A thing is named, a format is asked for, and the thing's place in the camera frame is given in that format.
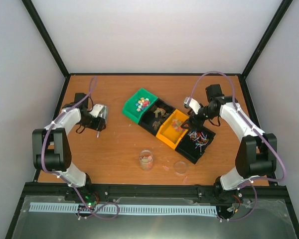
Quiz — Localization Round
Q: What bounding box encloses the metal scoop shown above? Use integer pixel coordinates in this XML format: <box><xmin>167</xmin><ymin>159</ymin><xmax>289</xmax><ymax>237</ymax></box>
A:
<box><xmin>97</xmin><ymin>104</ymin><xmax>108</xmax><ymax>130</ymax></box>

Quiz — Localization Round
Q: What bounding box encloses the yellow plastic bin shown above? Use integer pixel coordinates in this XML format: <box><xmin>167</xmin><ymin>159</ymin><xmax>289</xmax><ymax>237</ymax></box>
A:
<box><xmin>156</xmin><ymin>110</ymin><xmax>188</xmax><ymax>150</ymax></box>

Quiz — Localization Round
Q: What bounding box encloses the black bin with lollipops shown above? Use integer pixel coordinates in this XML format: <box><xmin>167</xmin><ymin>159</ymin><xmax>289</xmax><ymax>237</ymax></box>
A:
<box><xmin>175</xmin><ymin>126</ymin><xmax>216</xmax><ymax>164</ymax></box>

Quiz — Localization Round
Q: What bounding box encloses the black bin with popsicle candies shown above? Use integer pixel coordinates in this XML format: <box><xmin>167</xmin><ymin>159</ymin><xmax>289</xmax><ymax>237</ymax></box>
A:
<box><xmin>138</xmin><ymin>98</ymin><xmax>175</xmax><ymax>136</ymax></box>

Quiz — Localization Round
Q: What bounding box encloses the green plastic bin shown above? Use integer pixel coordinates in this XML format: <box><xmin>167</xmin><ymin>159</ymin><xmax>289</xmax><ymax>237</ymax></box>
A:
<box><xmin>122</xmin><ymin>88</ymin><xmax>158</xmax><ymax>123</ymax></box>

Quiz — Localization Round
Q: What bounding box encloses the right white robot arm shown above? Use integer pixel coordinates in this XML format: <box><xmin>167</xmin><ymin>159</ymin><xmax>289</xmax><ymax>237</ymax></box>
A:
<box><xmin>182</xmin><ymin>84</ymin><xmax>277</xmax><ymax>202</ymax></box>

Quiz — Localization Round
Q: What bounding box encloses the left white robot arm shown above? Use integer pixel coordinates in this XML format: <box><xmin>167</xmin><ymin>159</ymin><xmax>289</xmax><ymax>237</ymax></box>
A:
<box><xmin>32</xmin><ymin>93</ymin><xmax>108</xmax><ymax>201</ymax></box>

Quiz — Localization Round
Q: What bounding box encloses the clear jar lid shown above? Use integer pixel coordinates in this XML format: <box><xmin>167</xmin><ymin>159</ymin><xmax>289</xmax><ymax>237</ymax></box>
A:
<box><xmin>174</xmin><ymin>161</ymin><xmax>188</xmax><ymax>175</ymax></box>

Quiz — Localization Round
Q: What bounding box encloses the clear plastic jar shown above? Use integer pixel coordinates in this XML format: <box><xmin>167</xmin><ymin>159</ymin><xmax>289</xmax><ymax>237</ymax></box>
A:
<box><xmin>139</xmin><ymin>150</ymin><xmax>154</xmax><ymax>171</ymax></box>

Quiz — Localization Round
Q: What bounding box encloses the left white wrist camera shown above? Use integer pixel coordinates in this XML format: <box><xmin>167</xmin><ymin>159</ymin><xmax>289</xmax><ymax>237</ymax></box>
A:
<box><xmin>89</xmin><ymin>104</ymin><xmax>99</xmax><ymax>117</ymax></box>

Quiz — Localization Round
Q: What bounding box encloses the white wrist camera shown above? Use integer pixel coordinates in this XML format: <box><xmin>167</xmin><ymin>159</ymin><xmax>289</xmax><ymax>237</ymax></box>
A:
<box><xmin>183</xmin><ymin>97</ymin><xmax>202</xmax><ymax>115</ymax></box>
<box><xmin>89</xmin><ymin>104</ymin><xmax>99</xmax><ymax>117</ymax></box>

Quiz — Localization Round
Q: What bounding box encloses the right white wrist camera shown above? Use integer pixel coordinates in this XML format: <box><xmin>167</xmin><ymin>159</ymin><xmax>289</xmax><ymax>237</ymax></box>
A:
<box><xmin>183</xmin><ymin>97</ymin><xmax>202</xmax><ymax>115</ymax></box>

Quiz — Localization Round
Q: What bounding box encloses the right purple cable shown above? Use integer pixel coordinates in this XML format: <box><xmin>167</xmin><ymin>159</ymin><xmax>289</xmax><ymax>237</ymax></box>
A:
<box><xmin>189</xmin><ymin>71</ymin><xmax>288</xmax><ymax>223</ymax></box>

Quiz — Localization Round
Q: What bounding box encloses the light blue cable duct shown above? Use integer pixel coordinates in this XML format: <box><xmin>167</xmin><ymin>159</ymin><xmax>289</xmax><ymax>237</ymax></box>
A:
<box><xmin>28</xmin><ymin>202</ymin><xmax>217</xmax><ymax>217</ymax></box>

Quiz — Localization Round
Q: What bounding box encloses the black aluminium rail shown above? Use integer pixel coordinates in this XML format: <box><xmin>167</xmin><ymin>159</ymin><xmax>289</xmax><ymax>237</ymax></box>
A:
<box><xmin>21</xmin><ymin>182</ymin><xmax>289</xmax><ymax>204</ymax></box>

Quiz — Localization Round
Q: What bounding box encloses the metal base plate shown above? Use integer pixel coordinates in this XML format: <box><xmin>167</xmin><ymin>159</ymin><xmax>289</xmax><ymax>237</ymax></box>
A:
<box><xmin>12</xmin><ymin>196</ymin><xmax>297</xmax><ymax>239</ymax></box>

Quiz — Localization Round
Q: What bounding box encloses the black frame post left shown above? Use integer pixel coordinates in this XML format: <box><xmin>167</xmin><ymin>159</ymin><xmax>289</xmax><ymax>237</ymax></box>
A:
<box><xmin>22</xmin><ymin>0</ymin><xmax>70</xmax><ymax>78</ymax></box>

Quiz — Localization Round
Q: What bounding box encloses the black frame post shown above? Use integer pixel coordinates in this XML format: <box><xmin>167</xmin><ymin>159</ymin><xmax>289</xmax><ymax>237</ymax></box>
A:
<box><xmin>241</xmin><ymin>0</ymin><xmax>293</xmax><ymax>80</ymax></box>
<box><xmin>22</xmin><ymin>0</ymin><xmax>70</xmax><ymax>78</ymax></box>

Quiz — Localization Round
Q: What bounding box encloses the black frame post right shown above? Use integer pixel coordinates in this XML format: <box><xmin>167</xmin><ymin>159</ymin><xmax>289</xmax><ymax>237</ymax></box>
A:
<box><xmin>241</xmin><ymin>0</ymin><xmax>293</xmax><ymax>80</ymax></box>

